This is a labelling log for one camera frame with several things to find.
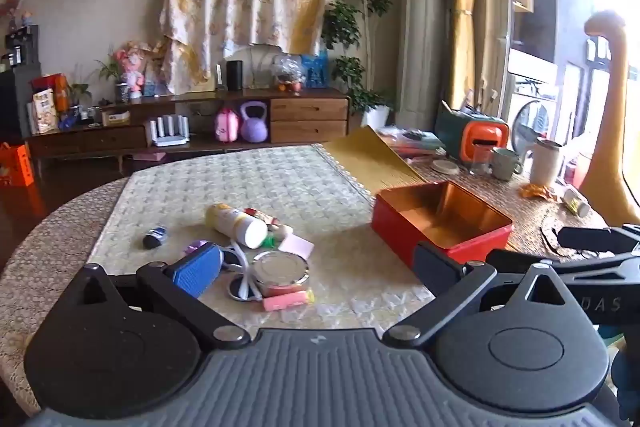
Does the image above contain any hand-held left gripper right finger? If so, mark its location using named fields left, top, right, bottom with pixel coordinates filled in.
left=382, top=243, right=576, bottom=348

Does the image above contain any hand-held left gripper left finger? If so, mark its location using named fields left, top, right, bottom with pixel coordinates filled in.
left=70, top=243, right=251, bottom=350

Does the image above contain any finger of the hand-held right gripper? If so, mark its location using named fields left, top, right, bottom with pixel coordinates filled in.
left=557, top=223, right=640, bottom=259
left=486, top=249, right=640, bottom=282

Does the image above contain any red tin box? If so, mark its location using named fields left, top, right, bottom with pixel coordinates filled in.
left=371, top=181, right=514, bottom=269

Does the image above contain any small dark blue-labelled jar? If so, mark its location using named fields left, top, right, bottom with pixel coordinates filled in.
left=142, top=227, right=169, bottom=250

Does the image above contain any white and yellow bottle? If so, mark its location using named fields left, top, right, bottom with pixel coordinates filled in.
left=205, top=203, right=269, bottom=250

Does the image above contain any round tin with silver lid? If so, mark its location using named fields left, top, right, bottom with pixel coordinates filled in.
left=251, top=251, right=310, bottom=299

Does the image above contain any red snack packet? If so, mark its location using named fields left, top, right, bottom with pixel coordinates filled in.
left=244, top=208, right=281, bottom=228

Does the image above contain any cream and green small toy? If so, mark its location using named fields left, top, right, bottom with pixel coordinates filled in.
left=264, top=223, right=294, bottom=249

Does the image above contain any pink eraser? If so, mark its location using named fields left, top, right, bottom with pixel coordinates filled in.
left=262, top=289, right=315, bottom=312

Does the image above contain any pale pink sticky note pad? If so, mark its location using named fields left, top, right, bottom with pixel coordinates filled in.
left=278, top=234, right=315, bottom=259

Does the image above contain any small white bottle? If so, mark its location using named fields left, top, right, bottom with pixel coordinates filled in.
left=562, top=187, right=592, bottom=218

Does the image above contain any orange snack wrapper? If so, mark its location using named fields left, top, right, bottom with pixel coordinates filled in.
left=520, top=183, right=563, bottom=202

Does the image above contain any white thermos mug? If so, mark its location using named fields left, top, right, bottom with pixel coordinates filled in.
left=530, top=138, right=564, bottom=186

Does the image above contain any cream quilted table mat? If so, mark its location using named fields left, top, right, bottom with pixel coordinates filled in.
left=87, top=144, right=436, bottom=333

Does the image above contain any pale green mug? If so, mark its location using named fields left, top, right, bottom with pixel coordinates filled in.
left=491, top=147, right=524, bottom=182

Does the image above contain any clear drinking glass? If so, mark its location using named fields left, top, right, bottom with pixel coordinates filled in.
left=470, top=143, right=494, bottom=176

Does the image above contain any stack of books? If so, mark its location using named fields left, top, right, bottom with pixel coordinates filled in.
left=379, top=126, right=446, bottom=158

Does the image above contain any white washing machine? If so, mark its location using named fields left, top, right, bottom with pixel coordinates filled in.
left=505, top=52, right=559, bottom=156

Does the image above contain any yellow wood-pattern mat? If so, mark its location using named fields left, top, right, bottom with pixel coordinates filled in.
left=320, top=125, right=428, bottom=198

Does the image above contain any white router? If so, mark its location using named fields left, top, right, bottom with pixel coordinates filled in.
left=148, top=116, right=190, bottom=146

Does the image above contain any orange and green tissue box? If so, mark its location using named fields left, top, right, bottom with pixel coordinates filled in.
left=435, top=107, right=510, bottom=162

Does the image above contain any pink toy case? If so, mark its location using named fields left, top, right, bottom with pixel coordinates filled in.
left=215, top=107, right=240, bottom=142

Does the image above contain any purple kettlebell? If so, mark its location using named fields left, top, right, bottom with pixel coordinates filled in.
left=239, top=102, right=270, bottom=142

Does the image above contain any white plant pot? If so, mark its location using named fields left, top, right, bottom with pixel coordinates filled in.
left=361, top=104, right=391, bottom=128

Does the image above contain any wooden media cabinet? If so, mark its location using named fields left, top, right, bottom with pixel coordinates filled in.
left=25, top=88, right=351, bottom=168

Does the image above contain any small potted plant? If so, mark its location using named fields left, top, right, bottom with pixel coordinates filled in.
left=94, top=59, right=132, bottom=104

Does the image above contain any pink doll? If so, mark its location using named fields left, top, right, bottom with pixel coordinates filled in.
left=114, top=42, right=151, bottom=100

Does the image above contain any orange gift bag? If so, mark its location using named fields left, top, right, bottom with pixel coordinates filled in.
left=0, top=142, right=35, bottom=188

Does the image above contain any clear plastic bag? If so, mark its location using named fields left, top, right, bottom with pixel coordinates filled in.
left=272, top=53, right=307, bottom=94

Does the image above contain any white snack box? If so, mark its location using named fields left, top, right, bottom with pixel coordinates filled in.
left=31, top=89, right=58, bottom=132

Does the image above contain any orange carton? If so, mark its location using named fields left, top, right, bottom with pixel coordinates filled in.
left=31, top=74, right=69, bottom=112

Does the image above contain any blue box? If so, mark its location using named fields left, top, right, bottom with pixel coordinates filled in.
left=302, top=55, right=329, bottom=88

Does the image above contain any covered standing air conditioner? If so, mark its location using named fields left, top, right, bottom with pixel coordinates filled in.
left=399, top=0, right=448, bottom=120

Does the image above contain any yellow curtain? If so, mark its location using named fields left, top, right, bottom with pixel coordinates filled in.
left=446, top=0, right=513, bottom=112

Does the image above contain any black cabinet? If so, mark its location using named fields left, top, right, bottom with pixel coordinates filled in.
left=0, top=62, right=43, bottom=140

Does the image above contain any black coffee machine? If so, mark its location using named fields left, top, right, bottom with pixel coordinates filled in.
left=4, top=24, right=40, bottom=68

